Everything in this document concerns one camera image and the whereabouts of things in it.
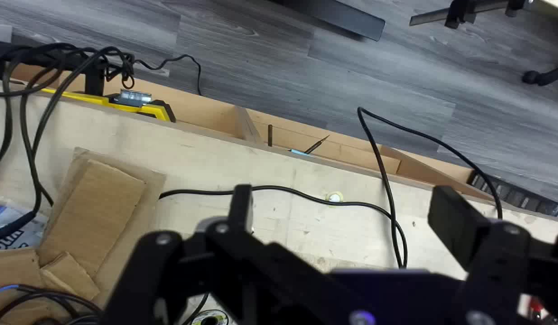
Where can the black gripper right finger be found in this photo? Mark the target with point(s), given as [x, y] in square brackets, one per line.
[459, 218]

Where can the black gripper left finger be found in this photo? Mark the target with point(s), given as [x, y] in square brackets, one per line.
[243, 216]

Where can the black power strip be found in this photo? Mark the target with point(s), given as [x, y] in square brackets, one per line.
[519, 195]

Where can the small pointed hand tool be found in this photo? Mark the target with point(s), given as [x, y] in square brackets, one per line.
[311, 146]

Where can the brown cardboard sheet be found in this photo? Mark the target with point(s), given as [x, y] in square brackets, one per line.
[95, 204]

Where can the black chair base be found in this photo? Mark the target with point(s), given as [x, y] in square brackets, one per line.
[546, 74]

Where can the yellow level tool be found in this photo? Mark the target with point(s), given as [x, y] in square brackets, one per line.
[104, 99]

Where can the black table leg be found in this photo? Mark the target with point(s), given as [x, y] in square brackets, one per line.
[344, 14]

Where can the blue printed packet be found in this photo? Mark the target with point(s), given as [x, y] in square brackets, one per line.
[10, 225]

